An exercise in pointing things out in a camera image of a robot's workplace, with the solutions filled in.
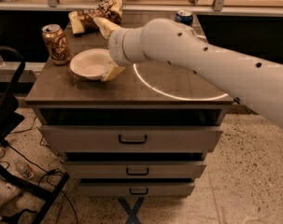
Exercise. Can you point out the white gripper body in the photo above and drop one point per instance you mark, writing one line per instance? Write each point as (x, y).
(117, 48)

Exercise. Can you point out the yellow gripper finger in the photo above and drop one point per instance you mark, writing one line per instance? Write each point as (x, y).
(111, 71)
(106, 26)

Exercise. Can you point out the white paper bowl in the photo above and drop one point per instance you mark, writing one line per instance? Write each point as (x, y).
(92, 64)

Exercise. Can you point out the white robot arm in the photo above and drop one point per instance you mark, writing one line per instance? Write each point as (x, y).
(254, 82)

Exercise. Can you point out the brown chip bag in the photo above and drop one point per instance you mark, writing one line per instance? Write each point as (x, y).
(82, 21)

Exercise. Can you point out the orange soda can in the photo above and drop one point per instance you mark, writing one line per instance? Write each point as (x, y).
(56, 43)

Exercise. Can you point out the blue soda can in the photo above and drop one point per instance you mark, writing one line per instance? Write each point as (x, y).
(184, 16)

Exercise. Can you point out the grey drawer cabinet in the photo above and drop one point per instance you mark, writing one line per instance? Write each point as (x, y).
(149, 94)

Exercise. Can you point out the plastic water bottle on floor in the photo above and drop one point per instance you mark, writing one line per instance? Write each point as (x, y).
(24, 169)

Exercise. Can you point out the blue tape cross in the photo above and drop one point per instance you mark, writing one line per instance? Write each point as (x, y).
(132, 212)

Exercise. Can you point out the top drawer with handle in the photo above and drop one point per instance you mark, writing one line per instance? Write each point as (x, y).
(66, 139)

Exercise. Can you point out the drawer with handle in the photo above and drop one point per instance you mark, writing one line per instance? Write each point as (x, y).
(134, 169)
(66, 139)
(137, 189)

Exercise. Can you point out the middle drawer with handle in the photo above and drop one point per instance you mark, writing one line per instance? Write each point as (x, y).
(134, 169)

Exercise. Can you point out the bottom drawer with handle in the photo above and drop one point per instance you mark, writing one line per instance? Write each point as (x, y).
(137, 189)

